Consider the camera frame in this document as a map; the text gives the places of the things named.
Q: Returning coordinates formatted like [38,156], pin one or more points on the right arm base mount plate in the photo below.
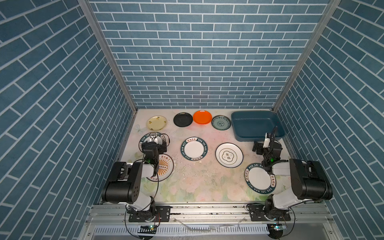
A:
[260,213]

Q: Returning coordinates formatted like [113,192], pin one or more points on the green rim plate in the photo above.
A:
[194,149]
[145,139]
[259,180]

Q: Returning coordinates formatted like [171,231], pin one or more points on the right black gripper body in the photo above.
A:
[273,143]

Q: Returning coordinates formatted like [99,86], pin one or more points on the teal plastic bin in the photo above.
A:
[249,126]

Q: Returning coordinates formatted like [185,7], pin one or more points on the orange sunburst plate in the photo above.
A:
[166,167]

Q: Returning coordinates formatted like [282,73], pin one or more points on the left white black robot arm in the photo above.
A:
[124,181]

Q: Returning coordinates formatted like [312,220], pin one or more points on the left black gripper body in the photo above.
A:
[153,144]

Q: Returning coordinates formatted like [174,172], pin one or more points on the white flower outline plate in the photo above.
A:
[229,155]

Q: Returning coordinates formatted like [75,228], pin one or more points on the black plate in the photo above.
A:
[183,120]

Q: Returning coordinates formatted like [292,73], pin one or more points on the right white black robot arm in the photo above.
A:
[309,182]

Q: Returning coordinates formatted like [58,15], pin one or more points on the yellow plate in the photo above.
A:
[156,123]

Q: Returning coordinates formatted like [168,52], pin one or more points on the small blue patterned plate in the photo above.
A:
[221,122]

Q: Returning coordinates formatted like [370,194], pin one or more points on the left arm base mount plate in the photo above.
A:
[162,213]

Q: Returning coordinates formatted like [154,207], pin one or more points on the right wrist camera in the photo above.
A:
[267,140]

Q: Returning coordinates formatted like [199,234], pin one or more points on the aluminium rail frame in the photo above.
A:
[211,221]

